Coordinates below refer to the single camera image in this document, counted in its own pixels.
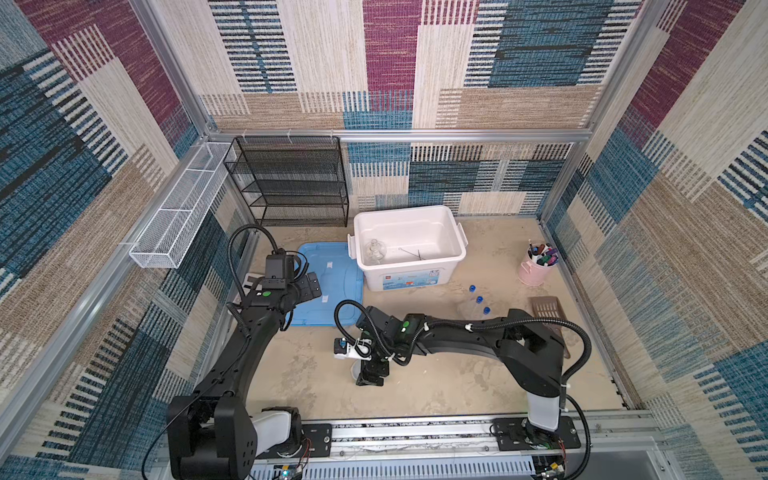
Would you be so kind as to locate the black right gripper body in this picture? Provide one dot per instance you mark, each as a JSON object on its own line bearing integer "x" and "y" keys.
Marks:
{"x": 381, "y": 353}

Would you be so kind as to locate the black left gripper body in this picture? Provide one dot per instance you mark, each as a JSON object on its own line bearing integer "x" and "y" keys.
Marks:
{"x": 299, "y": 290}

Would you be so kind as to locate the blue plastic bin lid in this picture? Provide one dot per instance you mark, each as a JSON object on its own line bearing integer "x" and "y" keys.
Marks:
{"x": 340, "y": 278}

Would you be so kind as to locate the white plastic storage bin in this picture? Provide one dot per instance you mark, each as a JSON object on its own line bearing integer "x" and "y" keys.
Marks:
{"x": 431, "y": 229}

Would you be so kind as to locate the clear glass flask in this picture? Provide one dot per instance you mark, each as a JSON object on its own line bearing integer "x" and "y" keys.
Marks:
{"x": 375, "y": 252}

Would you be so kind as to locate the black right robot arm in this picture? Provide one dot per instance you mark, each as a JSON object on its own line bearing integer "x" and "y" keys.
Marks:
{"x": 541, "y": 355}

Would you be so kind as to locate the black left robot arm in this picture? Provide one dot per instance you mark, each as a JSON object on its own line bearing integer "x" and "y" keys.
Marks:
{"x": 210, "y": 433}

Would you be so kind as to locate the pink calculator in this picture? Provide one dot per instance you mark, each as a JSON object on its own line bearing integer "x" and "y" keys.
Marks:
{"x": 250, "y": 279}

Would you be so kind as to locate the brown plastic scoop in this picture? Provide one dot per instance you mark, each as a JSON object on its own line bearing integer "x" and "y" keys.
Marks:
{"x": 547, "y": 307}

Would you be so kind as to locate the pink metal pen bucket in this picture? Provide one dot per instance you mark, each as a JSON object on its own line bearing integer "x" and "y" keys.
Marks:
{"x": 541, "y": 259}

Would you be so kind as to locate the black wire shelf rack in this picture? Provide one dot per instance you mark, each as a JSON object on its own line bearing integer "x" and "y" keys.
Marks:
{"x": 291, "y": 181}

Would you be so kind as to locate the white mesh wall basket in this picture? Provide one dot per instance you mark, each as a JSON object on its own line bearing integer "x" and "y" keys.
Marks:
{"x": 166, "y": 239}

